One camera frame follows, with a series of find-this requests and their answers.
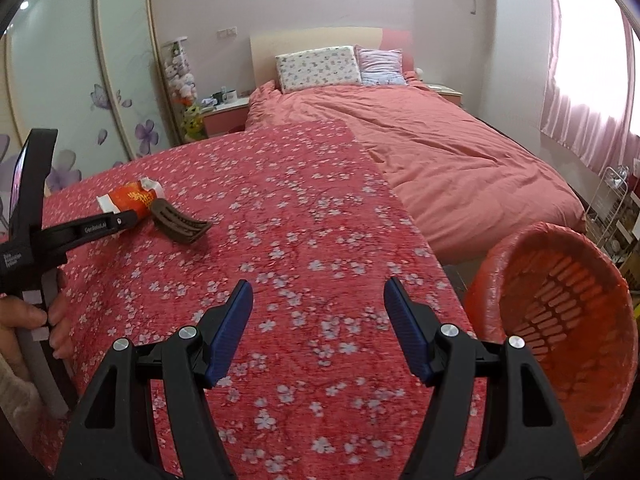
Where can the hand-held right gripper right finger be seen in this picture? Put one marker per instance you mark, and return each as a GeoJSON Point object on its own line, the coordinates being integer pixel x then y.
{"type": "Point", "coordinates": [407, 332]}

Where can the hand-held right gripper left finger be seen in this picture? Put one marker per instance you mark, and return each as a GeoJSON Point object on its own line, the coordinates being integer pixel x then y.
{"type": "Point", "coordinates": [230, 330]}

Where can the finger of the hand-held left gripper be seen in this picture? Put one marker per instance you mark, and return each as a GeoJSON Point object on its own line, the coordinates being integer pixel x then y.
{"type": "Point", "coordinates": [32, 185]}
{"type": "Point", "coordinates": [90, 227]}

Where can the orange snack packet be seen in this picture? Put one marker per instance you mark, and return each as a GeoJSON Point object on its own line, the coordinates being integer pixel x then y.
{"type": "Point", "coordinates": [127, 197]}

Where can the orange plastic basket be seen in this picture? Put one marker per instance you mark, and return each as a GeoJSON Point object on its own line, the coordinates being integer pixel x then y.
{"type": "Point", "coordinates": [575, 360]}

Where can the person's left hand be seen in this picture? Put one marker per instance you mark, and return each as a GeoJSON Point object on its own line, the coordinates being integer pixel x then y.
{"type": "Point", "coordinates": [25, 316]}

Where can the red floral blanket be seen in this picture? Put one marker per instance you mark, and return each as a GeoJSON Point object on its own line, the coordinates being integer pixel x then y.
{"type": "Point", "coordinates": [300, 210]}

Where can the yellow green plush toy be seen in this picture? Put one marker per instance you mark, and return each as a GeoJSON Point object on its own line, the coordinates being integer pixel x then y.
{"type": "Point", "coordinates": [192, 122]}

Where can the sliding door wardrobe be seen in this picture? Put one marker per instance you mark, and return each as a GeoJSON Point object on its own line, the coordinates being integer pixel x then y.
{"type": "Point", "coordinates": [125, 60]}

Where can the pink white nightstand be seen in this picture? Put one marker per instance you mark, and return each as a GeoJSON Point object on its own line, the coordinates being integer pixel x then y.
{"type": "Point", "coordinates": [447, 92]}
{"type": "Point", "coordinates": [225, 120]}

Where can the clear tube of plush toys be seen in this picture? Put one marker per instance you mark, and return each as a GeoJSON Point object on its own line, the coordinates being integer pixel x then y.
{"type": "Point", "coordinates": [179, 75]}

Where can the bed with pink duvet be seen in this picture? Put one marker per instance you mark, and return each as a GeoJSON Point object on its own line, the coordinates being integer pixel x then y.
{"type": "Point", "coordinates": [450, 160]}

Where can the white mug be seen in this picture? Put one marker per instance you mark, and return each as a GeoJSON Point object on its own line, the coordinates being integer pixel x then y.
{"type": "Point", "coordinates": [231, 96]}

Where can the white plush toy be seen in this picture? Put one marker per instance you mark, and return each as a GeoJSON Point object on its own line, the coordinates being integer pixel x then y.
{"type": "Point", "coordinates": [419, 74]}

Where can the purple striped pillow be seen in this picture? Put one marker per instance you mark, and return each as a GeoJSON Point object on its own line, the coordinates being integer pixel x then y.
{"type": "Point", "coordinates": [380, 67]}

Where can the pink curtain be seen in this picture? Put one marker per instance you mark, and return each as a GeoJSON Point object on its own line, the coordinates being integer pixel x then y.
{"type": "Point", "coordinates": [565, 110]}

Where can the white floral pillow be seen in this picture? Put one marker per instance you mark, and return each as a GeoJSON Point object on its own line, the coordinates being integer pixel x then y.
{"type": "Point", "coordinates": [320, 67]}

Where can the beige pink headboard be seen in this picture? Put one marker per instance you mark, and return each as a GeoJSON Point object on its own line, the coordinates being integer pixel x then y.
{"type": "Point", "coordinates": [300, 40]}

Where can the white wall socket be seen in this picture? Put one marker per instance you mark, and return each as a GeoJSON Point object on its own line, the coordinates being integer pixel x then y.
{"type": "Point", "coordinates": [225, 34]}

